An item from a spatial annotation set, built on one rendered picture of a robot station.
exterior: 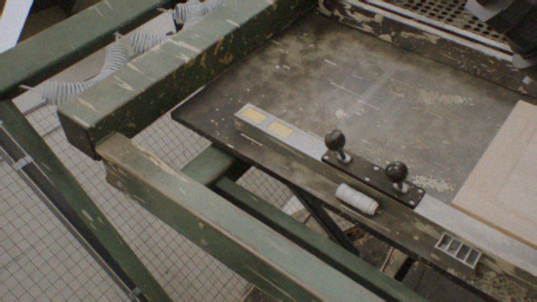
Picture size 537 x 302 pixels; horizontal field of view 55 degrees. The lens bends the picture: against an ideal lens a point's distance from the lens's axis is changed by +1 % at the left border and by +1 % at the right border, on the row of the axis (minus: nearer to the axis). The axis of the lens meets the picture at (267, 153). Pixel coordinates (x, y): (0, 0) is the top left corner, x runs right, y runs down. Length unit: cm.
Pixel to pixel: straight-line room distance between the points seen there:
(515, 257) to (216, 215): 50
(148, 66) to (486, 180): 73
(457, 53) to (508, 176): 38
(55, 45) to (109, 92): 50
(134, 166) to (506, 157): 74
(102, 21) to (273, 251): 101
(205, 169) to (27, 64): 65
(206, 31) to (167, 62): 14
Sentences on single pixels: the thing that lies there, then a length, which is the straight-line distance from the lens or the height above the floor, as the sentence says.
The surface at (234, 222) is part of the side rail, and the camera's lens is 89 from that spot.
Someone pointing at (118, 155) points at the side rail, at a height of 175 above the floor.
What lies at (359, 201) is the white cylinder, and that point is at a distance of 96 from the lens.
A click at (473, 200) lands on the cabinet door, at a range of 103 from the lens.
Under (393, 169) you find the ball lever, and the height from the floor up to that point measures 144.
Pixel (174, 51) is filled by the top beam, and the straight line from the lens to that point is 118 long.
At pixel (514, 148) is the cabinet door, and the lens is 116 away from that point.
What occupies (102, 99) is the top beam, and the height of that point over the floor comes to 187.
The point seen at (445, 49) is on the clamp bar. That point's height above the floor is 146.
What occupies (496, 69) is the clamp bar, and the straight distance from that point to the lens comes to 133.
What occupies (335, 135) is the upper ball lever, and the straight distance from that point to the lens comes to 88.
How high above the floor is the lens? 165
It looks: 5 degrees down
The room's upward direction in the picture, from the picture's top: 40 degrees counter-clockwise
